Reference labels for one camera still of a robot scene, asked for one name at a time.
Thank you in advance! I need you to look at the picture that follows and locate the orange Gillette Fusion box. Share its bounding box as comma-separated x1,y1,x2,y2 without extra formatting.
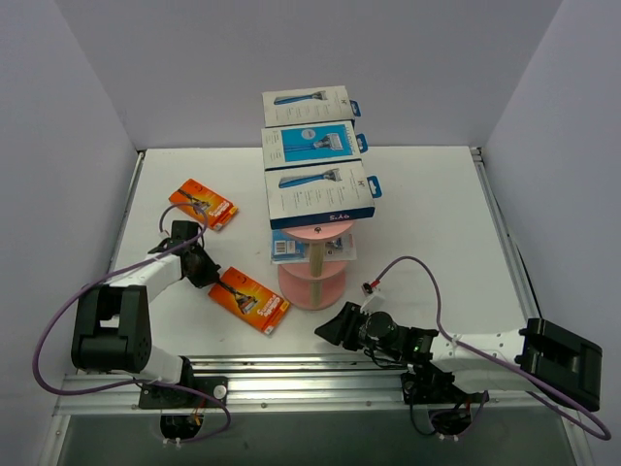
208,267,290,335

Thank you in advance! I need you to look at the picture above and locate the clear blister razor pack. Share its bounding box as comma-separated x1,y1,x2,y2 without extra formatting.
324,234,357,261

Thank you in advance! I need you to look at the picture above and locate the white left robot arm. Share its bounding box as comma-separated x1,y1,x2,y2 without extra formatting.
71,220,220,407

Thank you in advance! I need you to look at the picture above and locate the blister razor pack blue card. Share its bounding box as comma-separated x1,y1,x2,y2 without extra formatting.
271,230,309,264

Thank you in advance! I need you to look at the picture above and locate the pink three-tier wooden shelf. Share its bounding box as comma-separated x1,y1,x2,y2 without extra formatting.
278,220,354,311

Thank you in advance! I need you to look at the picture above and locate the blue Harry's razor box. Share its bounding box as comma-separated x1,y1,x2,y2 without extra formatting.
262,85,361,127
261,120,369,170

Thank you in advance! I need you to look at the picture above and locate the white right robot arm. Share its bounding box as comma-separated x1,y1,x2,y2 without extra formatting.
314,302,603,413

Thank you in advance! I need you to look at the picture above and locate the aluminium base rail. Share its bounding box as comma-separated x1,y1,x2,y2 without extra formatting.
55,356,581,414

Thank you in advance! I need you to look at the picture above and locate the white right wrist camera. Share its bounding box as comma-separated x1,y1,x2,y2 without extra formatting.
360,281,385,314

